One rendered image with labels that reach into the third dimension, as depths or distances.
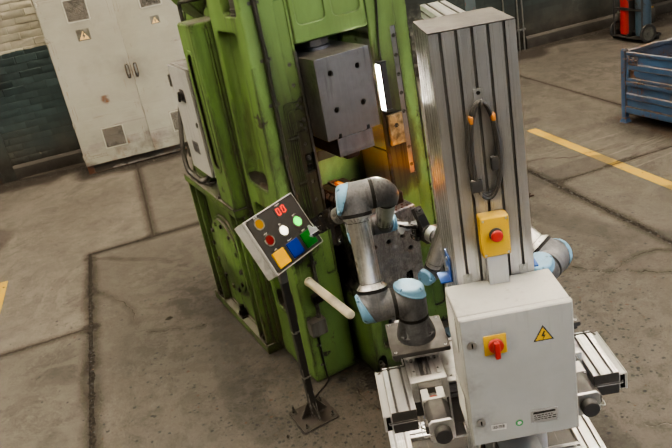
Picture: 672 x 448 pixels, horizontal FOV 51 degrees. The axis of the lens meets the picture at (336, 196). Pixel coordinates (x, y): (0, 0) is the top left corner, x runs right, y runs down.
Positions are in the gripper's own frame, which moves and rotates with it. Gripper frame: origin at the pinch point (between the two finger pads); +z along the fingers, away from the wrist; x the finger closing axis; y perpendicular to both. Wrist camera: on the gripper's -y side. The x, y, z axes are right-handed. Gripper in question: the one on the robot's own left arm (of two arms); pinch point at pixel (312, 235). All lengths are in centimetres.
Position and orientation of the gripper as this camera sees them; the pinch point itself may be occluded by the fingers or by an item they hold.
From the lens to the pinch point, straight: 327.2
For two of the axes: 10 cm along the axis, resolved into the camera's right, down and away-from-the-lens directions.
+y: -5.5, -8.4, -0.3
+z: -6.1, 3.8, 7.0
